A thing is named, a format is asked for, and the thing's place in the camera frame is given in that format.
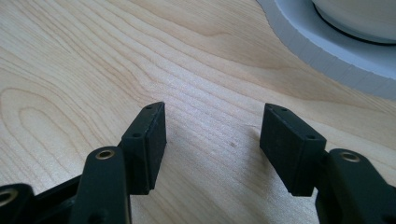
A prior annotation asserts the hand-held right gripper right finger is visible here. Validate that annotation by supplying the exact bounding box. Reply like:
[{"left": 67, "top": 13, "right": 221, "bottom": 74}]
[{"left": 259, "top": 103, "right": 328, "bottom": 198}]

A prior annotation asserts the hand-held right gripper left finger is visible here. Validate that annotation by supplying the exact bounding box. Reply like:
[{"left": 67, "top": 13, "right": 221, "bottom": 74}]
[{"left": 118, "top": 101, "right": 168, "bottom": 196}]

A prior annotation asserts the round grey foam mat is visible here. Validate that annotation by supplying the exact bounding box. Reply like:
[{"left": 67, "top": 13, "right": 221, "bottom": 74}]
[{"left": 257, "top": 0, "right": 396, "bottom": 101}]

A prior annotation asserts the white round bowl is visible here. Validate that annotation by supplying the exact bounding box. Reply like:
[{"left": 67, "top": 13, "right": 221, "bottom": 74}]
[{"left": 311, "top": 0, "right": 396, "bottom": 47}]

